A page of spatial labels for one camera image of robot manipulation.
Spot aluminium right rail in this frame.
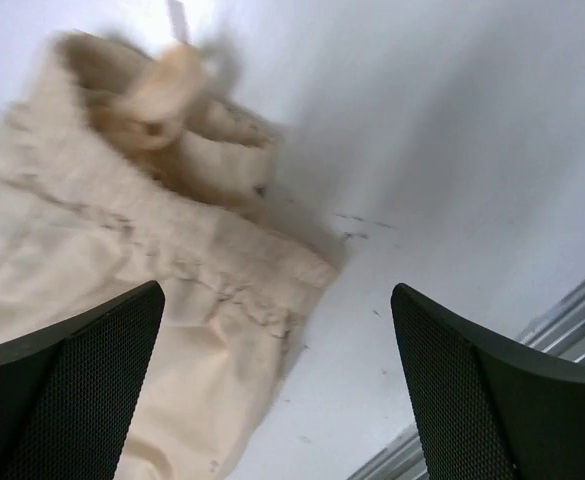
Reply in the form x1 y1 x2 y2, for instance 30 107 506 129
351 280 585 479

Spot beige trousers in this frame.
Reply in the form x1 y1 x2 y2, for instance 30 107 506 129
0 32 337 479

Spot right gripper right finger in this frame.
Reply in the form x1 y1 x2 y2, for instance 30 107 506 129
391 284 585 479

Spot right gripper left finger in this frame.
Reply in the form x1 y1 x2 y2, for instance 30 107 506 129
0 281 165 480

